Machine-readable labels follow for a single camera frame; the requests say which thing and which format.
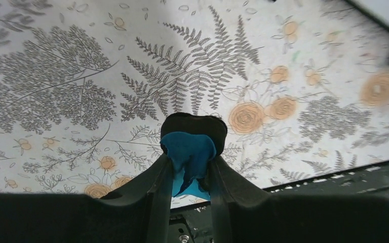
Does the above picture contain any blue and black eraser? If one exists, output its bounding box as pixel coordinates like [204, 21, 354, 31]
[160, 112, 228, 200]

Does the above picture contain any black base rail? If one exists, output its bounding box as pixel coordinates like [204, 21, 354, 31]
[167, 159, 389, 242]

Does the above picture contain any black framed whiteboard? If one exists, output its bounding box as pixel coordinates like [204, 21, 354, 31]
[343, 0, 389, 78]

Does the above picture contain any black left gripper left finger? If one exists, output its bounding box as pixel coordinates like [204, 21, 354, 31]
[0, 155, 172, 242]

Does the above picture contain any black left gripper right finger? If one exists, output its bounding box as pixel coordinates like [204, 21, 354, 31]
[208, 158, 389, 242]

